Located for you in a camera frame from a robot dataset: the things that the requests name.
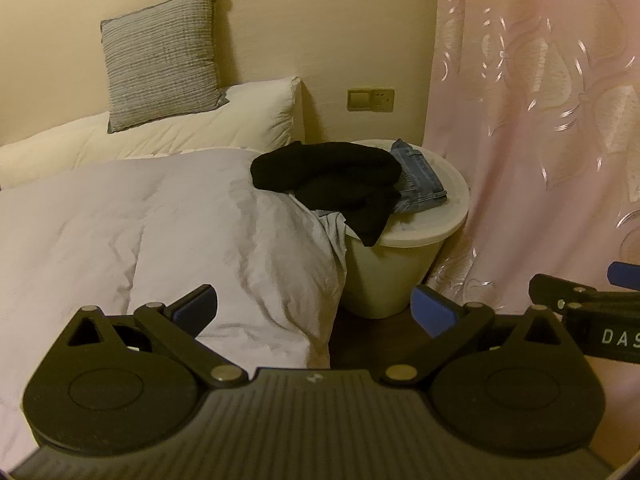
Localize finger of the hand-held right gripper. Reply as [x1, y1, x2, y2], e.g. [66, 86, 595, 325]
[606, 261, 640, 291]
[529, 273, 640, 313]

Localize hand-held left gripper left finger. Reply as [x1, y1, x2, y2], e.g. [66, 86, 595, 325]
[65, 284, 249, 389]

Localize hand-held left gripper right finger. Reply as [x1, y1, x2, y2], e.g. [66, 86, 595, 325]
[382, 284, 571, 391]

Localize black garment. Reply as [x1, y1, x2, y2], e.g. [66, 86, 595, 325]
[250, 141, 402, 247]

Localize round white side table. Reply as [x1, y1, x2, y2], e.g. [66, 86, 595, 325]
[339, 138, 471, 320]

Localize light grey duvet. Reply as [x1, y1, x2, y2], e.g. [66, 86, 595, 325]
[0, 147, 349, 468]

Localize blue jeans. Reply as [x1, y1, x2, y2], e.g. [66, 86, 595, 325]
[389, 138, 448, 215]

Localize pink patterned curtain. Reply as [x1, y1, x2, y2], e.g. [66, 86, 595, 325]
[419, 0, 640, 376]

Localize white pillow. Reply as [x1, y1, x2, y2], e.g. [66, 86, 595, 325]
[0, 76, 303, 191]

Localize grey striped cushion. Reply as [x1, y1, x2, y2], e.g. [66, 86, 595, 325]
[100, 0, 231, 134]

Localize beige wall socket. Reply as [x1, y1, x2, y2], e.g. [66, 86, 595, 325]
[347, 88, 395, 111]

